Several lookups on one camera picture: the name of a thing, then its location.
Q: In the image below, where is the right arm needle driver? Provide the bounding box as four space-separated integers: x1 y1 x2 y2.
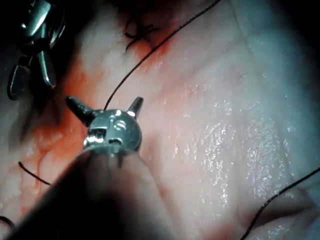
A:
19 0 67 57

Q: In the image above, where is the right arm needle driver jaw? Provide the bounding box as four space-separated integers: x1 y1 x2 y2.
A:
37 50 58 89
7 64 31 101

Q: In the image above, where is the left arm needle driver jaw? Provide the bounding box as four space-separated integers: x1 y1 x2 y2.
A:
127 96 145 120
65 95 99 127

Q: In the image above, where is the left arm needle driver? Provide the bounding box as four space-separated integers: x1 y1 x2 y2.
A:
83 109 143 153

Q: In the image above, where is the black thread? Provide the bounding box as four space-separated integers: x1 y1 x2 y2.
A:
0 0 320 240

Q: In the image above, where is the black stitching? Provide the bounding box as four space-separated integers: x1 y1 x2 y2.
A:
123 17 161 53

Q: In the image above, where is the tissue pad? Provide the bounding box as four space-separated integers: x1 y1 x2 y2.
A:
0 0 320 240

